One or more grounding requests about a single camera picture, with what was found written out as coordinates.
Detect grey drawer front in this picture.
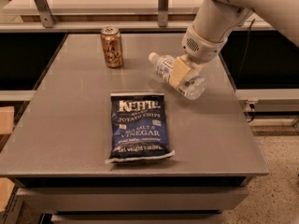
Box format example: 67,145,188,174
17,187,249,213

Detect middle metal bracket post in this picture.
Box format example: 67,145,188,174
158,0,168,27

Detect cardboard box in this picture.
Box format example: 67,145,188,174
0,106,15,134

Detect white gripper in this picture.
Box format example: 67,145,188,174
169,25,227,89

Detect clear plastic water bottle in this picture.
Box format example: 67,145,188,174
149,52,206,100

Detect left metal bracket post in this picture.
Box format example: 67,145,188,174
34,0,55,28

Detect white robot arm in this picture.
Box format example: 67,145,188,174
169,0,299,88

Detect blue Kettle chip bag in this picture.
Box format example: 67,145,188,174
106,92,175,163

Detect black cable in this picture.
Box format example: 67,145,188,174
235,18,256,83

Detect metal bracket post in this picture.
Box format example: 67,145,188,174
34,0,55,28
158,0,168,27

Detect gold soda can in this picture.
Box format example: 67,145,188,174
100,27,123,68

